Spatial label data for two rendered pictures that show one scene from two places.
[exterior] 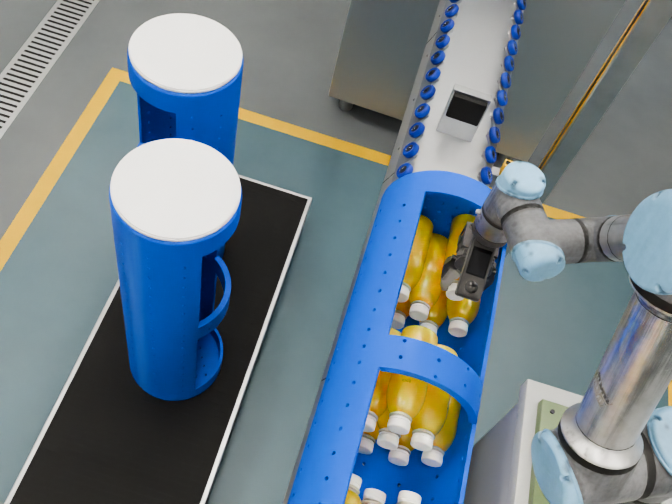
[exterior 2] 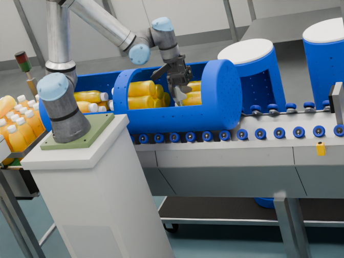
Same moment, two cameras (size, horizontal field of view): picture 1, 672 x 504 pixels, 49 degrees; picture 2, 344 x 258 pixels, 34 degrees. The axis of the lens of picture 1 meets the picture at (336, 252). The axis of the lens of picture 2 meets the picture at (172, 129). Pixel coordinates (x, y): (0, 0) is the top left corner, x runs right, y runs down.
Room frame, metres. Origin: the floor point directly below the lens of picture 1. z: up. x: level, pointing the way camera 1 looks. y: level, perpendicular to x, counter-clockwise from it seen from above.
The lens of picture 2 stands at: (1.87, -2.08, 2.05)
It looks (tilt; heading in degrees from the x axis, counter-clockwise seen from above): 27 degrees down; 121
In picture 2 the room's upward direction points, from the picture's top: 18 degrees counter-clockwise
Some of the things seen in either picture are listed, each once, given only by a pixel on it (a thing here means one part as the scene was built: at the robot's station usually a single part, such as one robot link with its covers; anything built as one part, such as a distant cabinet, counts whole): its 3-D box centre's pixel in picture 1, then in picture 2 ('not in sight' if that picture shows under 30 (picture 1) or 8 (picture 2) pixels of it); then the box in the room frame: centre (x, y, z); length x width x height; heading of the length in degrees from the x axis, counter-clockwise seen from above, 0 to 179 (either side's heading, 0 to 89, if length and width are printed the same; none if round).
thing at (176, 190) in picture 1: (176, 187); (244, 51); (0.93, 0.37, 1.03); 0.28 x 0.28 x 0.01
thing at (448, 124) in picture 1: (462, 115); (338, 106); (1.46, -0.20, 1.00); 0.10 x 0.04 x 0.15; 90
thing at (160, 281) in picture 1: (176, 289); (263, 127); (0.93, 0.37, 0.59); 0.28 x 0.28 x 0.88
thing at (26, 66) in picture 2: not in sight; (24, 65); (-0.25, 0.17, 1.18); 0.06 x 0.06 x 0.05
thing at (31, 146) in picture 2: not in sight; (47, 131); (0.05, -0.20, 0.96); 0.40 x 0.01 x 0.03; 90
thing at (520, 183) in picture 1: (514, 196); (163, 33); (0.87, -0.26, 1.41); 0.09 x 0.08 x 0.11; 26
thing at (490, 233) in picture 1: (495, 221); (170, 51); (0.87, -0.25, 1.33); 0.08 x 0.08 x 0.05
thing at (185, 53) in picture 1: (186, 51); (331, 29); (1.34, 0.51, 1.03); 0.28 x 0.28 x 0.01
